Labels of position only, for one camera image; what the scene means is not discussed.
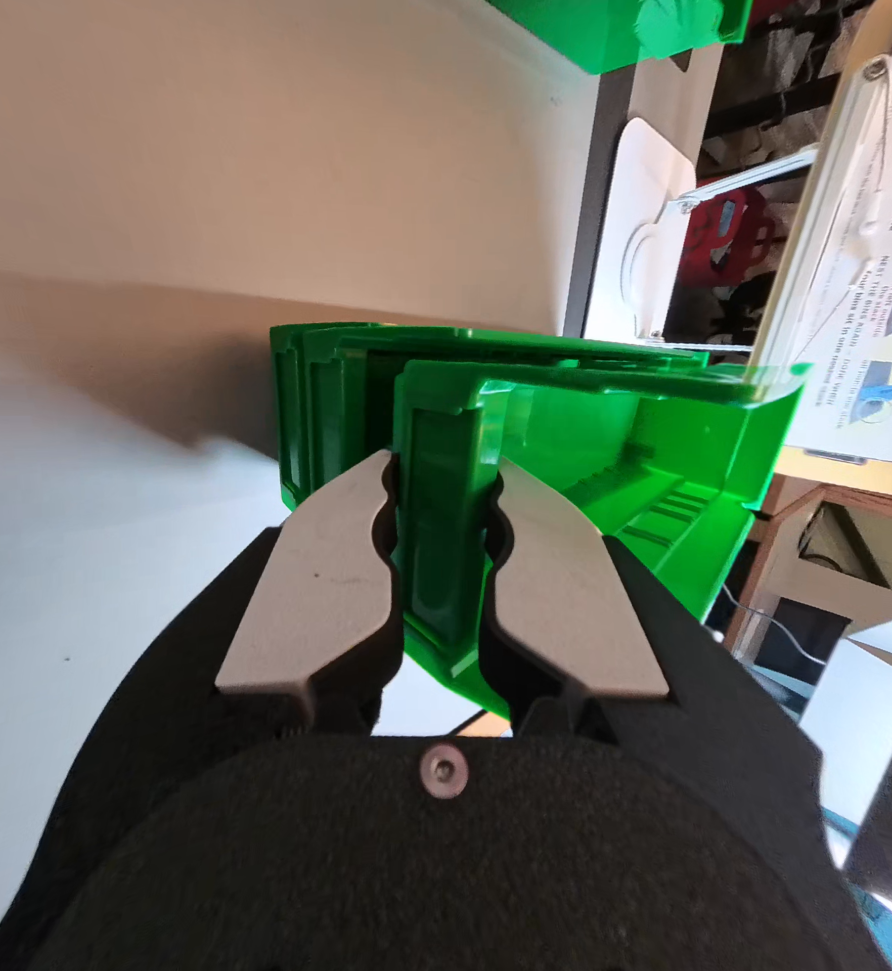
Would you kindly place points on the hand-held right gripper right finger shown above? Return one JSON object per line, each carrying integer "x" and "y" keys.
{"x": 575, "y": 607}

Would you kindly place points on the grey tape strip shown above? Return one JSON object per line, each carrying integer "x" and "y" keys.
{"x": 598, "y": 205}

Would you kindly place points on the white plywood box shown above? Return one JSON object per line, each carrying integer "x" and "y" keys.
{"x": 848, "y": 721}

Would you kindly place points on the red plastic container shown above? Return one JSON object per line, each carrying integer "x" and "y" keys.
{"x": 727, "y": 227}

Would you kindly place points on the wooden clipboard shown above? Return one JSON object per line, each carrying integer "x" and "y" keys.
{"x": 855, "y": 474}

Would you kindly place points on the long wooden table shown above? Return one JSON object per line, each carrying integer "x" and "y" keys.
{"x": 871, "y": 497}

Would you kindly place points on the wooden-edged side table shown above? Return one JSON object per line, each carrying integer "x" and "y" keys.
{"x": 488, "y": 728}

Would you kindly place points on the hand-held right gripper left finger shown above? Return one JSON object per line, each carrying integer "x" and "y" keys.
{"x": 309, "y": 599}

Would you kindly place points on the white display stand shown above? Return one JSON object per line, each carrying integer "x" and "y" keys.
{"x": 643, "y": 227}

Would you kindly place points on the light grey desk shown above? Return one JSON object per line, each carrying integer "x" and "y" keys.
{"x": 188, "y": 227}

